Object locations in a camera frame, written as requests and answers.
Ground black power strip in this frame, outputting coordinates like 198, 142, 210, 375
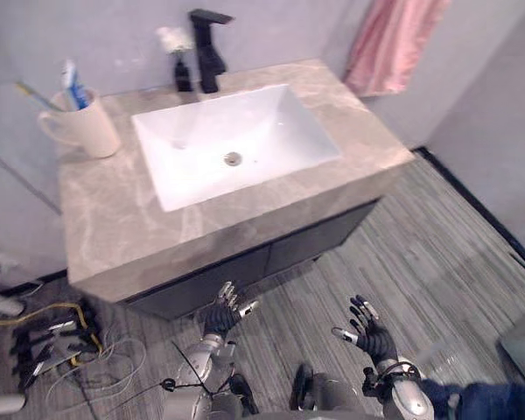
10, 301, 104, 386

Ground black diffuser bottle white flowers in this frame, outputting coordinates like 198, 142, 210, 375
156, 25, 195, 93

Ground cream ceramic mug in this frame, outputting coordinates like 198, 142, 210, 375
37, 87, 123, 159

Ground robot left five-finger hand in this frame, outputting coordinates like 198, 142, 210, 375
202, 281, 261, 341

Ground black baseboard strip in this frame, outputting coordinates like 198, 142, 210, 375
413, 146, 525, 275

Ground dark blue cloth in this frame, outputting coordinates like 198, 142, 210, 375
419, 379, 525, 420

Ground blue white toothpaste tube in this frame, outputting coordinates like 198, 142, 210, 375
60, 59, 91, 111

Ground robot dark right foot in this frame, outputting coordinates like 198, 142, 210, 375
290, 362, 317, 411

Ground white rectangular sink basin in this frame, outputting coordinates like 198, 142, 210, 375
130, 82, 345, 213

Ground black square faucet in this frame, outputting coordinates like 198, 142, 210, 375
188, 9, 236, 95

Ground robot silver right leg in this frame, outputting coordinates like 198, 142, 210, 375
305, 371, 380, 420

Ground yellow green toothbrush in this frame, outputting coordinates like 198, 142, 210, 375
15, 80, 69, 113

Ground robot silver leg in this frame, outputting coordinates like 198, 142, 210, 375
207, 388, 247, 420
305, 371, 380, 420

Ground robot dark left foot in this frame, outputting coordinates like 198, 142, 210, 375
228, 373, 260, 417

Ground white cylindrical device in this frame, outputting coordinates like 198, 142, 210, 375
0, 286, 24, 317

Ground robot right five-finger hand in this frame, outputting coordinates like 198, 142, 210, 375
330, 294, 400, 363

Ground thin white cable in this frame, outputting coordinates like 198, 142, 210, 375
47, 325, 146, 408

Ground dark vanity cabinet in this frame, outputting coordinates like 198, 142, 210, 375
115, 197, 382, 320

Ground clear plastic bottle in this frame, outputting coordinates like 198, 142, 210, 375
417, 343, 467, 380

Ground robot dark foot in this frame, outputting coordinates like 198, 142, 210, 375
290, 362, 317, 411
228, 373, 260, 417

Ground robot silver left leg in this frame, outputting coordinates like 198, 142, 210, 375
207, 388, 247, 420

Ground yellow cable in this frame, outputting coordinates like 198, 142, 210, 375
0, 301, 105, 368

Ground pink hanging towel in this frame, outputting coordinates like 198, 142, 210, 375
341, 0, 452, 97

